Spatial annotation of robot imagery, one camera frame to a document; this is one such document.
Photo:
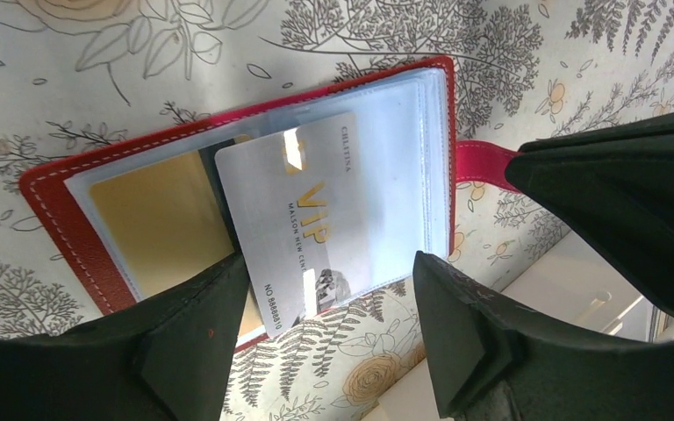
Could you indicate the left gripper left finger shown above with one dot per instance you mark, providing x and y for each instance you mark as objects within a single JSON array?
[{"x": 165, "y": 358}]

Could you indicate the silver VIP card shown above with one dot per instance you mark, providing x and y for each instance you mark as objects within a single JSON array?
[{"x": 298, "y": 199}]

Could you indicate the white plastic tray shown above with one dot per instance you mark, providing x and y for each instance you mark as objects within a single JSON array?
[{"x": 570, "y": 283}]

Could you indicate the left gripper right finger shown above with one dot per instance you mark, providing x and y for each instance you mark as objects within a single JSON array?
[{"x": 492, "y": 358}]

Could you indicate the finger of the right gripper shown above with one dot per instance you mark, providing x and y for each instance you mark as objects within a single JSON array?
[{"x": 615, "y": 188}]

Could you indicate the gold credit card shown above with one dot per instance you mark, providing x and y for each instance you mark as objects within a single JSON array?
[{"x": 167, "y": 221}]

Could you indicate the red card holder wallet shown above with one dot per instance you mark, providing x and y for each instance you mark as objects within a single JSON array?
[{"x": 411, "y": 157}]

